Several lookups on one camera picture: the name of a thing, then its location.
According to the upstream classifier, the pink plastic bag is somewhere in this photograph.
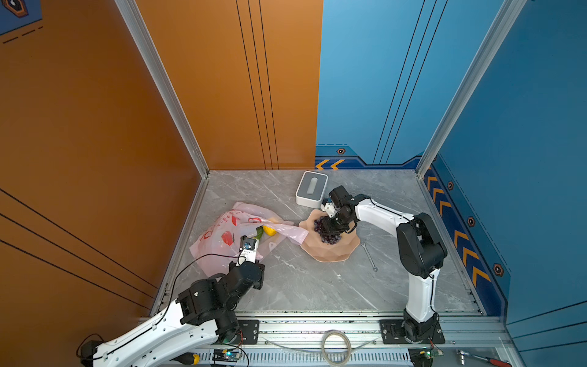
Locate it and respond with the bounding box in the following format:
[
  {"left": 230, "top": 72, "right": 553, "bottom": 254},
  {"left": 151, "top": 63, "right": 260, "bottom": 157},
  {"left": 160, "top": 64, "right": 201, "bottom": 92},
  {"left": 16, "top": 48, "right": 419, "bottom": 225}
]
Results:
[{"left": 190, "top": 202, "right": 308, "bottom": 275}]

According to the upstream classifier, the orange green papaya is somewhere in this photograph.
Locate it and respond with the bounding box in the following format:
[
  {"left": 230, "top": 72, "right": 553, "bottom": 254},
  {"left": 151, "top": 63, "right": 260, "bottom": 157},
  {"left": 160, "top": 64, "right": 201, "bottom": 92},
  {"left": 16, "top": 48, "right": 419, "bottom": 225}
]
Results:
[{"left": 255, "top": 226, "right": 264, "bottom": 240}]

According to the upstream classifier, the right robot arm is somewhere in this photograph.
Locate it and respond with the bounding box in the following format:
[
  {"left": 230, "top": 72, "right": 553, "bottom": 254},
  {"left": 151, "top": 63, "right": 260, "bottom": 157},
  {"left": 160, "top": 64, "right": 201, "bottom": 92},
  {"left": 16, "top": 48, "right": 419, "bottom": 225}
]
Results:
[{"left": 318, "top": 186, "right": 448, "bottom": 344}]

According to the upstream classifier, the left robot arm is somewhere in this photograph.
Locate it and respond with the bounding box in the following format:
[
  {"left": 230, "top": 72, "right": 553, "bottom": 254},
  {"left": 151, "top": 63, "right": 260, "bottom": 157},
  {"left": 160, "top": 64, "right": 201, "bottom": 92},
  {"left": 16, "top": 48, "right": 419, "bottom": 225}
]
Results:
[{"left": 77, "top": 261, "right": 264, "bottom": 366}]

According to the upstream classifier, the beige fruit plate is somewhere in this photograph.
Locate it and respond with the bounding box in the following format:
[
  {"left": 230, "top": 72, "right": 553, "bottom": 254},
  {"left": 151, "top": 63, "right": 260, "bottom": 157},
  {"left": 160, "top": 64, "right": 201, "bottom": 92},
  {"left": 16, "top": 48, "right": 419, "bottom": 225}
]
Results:
[{"left": 299, "top": 209, "right": 361, "bottom": 263}]

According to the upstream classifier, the white grey tissue box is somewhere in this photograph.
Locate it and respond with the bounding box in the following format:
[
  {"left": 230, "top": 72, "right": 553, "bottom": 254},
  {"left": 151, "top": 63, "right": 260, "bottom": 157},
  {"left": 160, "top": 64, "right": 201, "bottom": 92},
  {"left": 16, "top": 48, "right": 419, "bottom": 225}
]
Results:
[{"left": 295, "top": 171, "right": 329, "bottom": 209}]

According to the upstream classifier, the green circuit board left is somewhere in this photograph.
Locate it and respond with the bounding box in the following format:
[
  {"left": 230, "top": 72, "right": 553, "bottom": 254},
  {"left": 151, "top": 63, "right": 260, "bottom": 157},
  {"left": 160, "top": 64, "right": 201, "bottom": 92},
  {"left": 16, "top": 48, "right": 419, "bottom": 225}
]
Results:
[{"left": 212, "top": 349, "right": 244, "bottom": 365}]

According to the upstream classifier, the green circuit board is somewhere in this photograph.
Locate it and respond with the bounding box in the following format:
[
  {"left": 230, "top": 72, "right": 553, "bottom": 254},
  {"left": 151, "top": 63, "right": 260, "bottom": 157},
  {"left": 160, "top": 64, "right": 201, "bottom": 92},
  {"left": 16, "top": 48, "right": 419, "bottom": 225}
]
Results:
[
  {"left": 408, "top": 348, "right": 444, "bottom": 367},
  {"left": 212, "top": 349, "right": 244, "bottom": 365}
]

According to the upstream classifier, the black yellow screwdriver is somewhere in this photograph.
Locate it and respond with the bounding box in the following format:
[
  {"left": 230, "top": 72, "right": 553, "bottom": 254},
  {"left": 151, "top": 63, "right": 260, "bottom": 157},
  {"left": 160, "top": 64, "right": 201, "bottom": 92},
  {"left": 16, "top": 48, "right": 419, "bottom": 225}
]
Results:
[{"left": 173, "top": 353, "right": 200, "bottom": 365}]

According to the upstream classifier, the green circuit board right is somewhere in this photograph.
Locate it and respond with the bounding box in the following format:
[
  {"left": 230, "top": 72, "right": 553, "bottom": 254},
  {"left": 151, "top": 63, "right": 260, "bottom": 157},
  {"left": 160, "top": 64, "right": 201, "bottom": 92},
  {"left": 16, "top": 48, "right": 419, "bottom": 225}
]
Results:
[{"left": 408, "top": 348, "right": 444, "bottom": 367}]

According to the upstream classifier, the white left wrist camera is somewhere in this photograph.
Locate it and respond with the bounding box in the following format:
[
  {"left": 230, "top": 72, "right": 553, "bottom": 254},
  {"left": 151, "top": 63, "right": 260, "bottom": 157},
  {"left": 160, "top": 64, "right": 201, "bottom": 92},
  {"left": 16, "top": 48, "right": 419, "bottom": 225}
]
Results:
[{"left": 237, "top": 235, "right": 258, "bottom": 266}]

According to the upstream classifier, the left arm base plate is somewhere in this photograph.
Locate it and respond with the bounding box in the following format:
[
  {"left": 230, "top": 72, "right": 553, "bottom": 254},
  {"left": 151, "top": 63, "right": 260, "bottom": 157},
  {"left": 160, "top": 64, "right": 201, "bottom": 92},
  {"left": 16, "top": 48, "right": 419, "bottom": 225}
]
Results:
[{"left": 229, "top": 319, "right": 260, "bottom": 346}]

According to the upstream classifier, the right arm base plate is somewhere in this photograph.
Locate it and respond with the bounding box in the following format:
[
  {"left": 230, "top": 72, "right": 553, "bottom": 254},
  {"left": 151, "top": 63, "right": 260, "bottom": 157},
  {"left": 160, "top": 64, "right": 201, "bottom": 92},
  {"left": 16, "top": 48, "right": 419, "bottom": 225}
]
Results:
[{"left": 379, "top": 317, "right": 446, "bottom": 345}]

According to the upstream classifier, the aluminium front rail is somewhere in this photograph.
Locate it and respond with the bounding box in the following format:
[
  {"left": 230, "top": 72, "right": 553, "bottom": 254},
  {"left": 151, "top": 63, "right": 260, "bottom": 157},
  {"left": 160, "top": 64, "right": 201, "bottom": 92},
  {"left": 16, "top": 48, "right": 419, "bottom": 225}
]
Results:
[{"left": 121, "top": 313, "right": 524, "bottom": 367}]

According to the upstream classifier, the coiled clear cable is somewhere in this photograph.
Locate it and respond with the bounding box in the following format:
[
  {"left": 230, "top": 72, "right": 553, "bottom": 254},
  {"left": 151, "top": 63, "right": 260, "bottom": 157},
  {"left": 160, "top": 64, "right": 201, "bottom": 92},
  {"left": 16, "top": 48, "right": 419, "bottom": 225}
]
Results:
[{"left": 263, "top": 329, "right": 379, "bottom": 367}]

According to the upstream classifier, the red handled screwdriver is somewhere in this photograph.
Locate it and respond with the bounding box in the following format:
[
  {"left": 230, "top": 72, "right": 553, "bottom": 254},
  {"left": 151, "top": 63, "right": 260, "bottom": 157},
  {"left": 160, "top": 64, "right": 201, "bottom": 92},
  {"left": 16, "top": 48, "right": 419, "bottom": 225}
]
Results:
[{"left": 456, "top": 350, "right": 512, "bottom": 367}]

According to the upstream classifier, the right aluminium corner post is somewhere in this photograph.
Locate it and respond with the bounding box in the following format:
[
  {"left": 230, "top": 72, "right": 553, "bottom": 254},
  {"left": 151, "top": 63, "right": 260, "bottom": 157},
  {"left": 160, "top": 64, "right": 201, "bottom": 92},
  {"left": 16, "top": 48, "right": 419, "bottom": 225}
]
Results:
[{"left": 415, "top": 0, "right": 527, "bottom": 179}]

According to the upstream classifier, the aluminium corner post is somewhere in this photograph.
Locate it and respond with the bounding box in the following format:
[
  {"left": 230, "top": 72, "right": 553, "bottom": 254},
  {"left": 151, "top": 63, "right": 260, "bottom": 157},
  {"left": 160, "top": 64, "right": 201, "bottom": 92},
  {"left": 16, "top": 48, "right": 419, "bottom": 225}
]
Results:
[
  {"left": 115, "top": 0, "right": 209, "bottom": 179},
  {"left": 415, "top": 0, "right": 527, "bottom": 179}
]

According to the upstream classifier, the left aluminium corner post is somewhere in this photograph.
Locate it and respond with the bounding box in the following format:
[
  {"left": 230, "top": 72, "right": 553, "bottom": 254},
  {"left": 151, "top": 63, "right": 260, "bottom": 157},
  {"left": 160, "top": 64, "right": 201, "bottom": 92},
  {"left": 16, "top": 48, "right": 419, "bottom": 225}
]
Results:
[{"left": 115, "top": 0, "right": 209, "bottom": 179}]

